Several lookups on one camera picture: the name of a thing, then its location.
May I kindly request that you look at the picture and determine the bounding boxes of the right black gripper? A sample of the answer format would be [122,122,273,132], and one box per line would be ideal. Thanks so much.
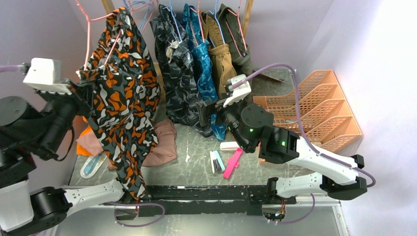
[196,91,253,152]

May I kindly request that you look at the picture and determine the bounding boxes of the orange camouflage shorts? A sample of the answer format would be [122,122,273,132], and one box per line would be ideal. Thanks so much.
[77,7,160,200]

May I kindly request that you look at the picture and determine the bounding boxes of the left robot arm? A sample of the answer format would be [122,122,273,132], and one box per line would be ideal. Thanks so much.
[0,81,136,236]

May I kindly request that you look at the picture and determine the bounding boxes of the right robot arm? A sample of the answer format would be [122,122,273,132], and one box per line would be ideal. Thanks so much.
[196,100,367,204]

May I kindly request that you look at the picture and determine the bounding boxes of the tan brown shorts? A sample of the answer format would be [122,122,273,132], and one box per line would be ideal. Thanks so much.
[201,13,237,98]

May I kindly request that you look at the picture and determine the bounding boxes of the black grey patterned shorts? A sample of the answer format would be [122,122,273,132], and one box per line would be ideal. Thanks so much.
[150,4,213,138]

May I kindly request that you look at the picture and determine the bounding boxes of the dark olive green shorts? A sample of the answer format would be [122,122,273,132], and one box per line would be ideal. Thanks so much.
[216,3,253,76]

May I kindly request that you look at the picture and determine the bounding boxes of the blue patterned shorts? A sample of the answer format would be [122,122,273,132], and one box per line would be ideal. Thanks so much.
[181,3,227,141]

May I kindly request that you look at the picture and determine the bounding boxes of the white rectangular case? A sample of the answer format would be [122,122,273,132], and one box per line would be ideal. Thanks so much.
[220,141,240,151]

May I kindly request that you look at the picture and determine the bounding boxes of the wooden clothes rack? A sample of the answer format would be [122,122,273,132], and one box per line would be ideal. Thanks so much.
[102,0,253,102]

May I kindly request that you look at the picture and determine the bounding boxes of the light blue stapler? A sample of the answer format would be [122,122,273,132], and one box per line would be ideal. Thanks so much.
[209,150,225,174]

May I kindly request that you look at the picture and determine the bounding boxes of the pink plastic clip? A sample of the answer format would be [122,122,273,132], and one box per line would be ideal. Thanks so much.
[223,148,243,179]

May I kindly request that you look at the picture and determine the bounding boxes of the light blue oval object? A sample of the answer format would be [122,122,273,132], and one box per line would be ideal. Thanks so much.
[80,153,107,179]

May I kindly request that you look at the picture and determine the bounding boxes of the peach plastic file organizer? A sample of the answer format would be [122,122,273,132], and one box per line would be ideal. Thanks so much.
[253,70,362,152]

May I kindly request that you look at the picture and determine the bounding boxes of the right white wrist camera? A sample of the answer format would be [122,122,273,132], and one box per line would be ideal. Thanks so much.
[223,74,252,108]

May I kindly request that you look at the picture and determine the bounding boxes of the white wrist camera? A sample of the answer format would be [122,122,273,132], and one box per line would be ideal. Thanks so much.
[223,74,252,108]
[23,58,72,95]

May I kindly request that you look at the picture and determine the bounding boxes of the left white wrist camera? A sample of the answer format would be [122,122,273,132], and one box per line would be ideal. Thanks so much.
[23,58,72,95]

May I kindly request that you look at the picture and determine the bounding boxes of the pink drawstring shorts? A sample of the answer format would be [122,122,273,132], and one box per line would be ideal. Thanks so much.
[90,120,177,167]

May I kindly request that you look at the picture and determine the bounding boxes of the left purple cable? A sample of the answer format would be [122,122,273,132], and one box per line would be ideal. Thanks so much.
[0,64,27,73]

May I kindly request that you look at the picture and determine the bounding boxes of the purple cable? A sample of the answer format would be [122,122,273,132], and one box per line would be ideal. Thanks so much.
[0,64,27,73]
[231,62,376,188]

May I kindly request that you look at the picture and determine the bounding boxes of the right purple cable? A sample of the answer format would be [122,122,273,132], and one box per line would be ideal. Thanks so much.
[231,62,376,188]

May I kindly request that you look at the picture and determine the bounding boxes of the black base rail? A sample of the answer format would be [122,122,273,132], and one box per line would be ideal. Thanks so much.
[140,185,296,216]

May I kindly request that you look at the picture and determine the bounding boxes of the aluminium frame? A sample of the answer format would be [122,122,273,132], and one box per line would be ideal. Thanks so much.
[41,195,350,236]

